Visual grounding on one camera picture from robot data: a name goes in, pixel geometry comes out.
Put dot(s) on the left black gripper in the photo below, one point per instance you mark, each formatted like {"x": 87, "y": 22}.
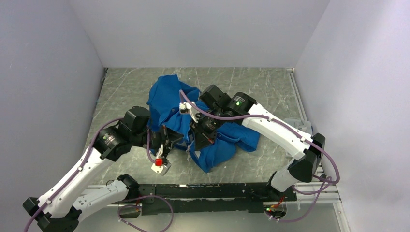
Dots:
{"x": 167, "y": 137}

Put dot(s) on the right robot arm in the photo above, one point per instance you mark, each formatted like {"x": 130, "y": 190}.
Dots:
{"x": 304, "y": 149}

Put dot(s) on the blue zip jacket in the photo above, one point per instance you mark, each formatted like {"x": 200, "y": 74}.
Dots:
{"x": 207, "y": 149}

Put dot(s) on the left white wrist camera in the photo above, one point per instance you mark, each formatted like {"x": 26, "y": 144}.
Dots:
{"x": 161, "y": 166}

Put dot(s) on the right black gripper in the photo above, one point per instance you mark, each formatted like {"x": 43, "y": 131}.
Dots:
{"x": 202, "y": 137}

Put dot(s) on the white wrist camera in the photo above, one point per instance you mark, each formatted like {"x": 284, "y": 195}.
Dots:
{"x": 190, "y": 108}
{"x": 161, "y": 166}

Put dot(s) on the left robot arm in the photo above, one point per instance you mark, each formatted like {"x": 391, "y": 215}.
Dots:
{"x": 65, "y": 205}

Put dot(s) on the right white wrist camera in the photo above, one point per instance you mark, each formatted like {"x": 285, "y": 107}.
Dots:
{"x": 190, "y": 108}

